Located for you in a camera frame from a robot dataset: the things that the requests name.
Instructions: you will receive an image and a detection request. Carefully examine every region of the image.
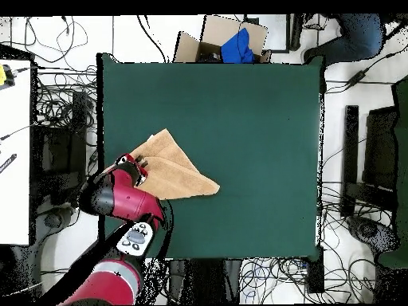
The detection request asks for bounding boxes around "tan terry towel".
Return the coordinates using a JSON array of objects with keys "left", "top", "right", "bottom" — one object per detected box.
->
[{"left": 104, "top": 127, "right": 221, "bottom": 201}]

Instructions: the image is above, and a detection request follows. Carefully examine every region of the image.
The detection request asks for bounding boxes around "dark green tablecloth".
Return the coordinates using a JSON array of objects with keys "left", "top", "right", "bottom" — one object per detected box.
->
[{"left": 96, "top": 52, "right": 326, "bottom": 260}]

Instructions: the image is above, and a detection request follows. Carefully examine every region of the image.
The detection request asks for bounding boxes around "white side table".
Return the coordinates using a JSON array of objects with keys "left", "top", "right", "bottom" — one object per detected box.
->
[{"left": 0, "top": 59, "right": 32, "bottom": 245}]

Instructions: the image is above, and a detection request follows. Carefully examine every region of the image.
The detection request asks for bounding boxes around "blue cloth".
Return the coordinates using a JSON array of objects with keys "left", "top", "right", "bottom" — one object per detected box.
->
[{"left": 220, "top": 27, "right": 257, "bottom": 64}]

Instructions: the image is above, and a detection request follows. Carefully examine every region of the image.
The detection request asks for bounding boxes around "brown cardboard box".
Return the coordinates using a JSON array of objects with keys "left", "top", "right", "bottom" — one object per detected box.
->
[{"left": 172, "top": 14, "right": 273, "bottom": 64}]

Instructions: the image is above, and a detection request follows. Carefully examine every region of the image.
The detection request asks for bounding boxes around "yellow and black tool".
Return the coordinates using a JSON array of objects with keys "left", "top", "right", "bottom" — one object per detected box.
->
[{"left": 0, "top": 63, "right": 16, "bottom": 88}]

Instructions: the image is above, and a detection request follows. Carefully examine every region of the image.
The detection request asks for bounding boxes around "black power adapter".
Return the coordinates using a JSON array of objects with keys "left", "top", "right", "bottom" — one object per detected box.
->
[{"left": 345, "top": 71, "right": 366, "bottom": 88}]

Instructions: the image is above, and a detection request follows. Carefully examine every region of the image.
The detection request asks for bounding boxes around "person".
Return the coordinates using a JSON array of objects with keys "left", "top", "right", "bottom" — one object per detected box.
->
[{"left": 300, "top": 13, "right": 388, "bottom": 65}]

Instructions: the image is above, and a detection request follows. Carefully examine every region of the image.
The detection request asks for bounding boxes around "dark green side furniture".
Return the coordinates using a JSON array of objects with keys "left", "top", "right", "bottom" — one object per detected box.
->
[{"left": 377, "top": 76, "right": 408, "bottom": 269}]

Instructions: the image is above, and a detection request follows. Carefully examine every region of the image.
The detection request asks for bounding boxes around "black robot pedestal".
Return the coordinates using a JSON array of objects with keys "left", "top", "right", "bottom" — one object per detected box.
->
[{"left": 167, "top": 259, "right": 243, "bottom": 305}]

